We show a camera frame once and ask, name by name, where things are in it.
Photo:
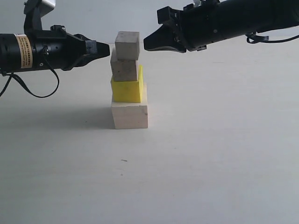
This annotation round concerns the medium natural wooden cube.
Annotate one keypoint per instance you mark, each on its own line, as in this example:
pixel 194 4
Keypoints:
pixel 123 70

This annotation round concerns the small natural wooden cube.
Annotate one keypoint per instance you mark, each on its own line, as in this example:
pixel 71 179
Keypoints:
pixel 127 44

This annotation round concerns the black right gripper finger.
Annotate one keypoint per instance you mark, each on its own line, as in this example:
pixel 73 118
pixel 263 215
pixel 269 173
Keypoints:
pixel 163 39

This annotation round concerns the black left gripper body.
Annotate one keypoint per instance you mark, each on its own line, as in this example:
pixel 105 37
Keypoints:
pixel 59 48

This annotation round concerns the right robot arm black grey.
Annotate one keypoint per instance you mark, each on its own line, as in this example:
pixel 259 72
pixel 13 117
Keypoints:
pixel 252 17

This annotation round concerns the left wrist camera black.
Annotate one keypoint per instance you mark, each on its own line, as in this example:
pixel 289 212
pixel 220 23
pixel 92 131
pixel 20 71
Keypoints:
pixel 34 10

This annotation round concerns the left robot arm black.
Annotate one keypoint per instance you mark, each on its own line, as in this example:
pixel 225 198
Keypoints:
pixel 16 53

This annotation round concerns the yellow painted wooden cube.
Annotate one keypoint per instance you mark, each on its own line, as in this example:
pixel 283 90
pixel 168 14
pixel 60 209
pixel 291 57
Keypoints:
pixel 128 91

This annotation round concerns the large natural wooden cube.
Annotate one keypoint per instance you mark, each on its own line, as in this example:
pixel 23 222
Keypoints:
pixel 131 115

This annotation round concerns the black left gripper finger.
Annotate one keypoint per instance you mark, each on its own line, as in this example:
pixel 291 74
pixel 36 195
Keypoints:
pixel 97 49

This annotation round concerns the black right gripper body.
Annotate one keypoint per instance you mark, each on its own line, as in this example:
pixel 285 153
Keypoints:
pixel 195 25

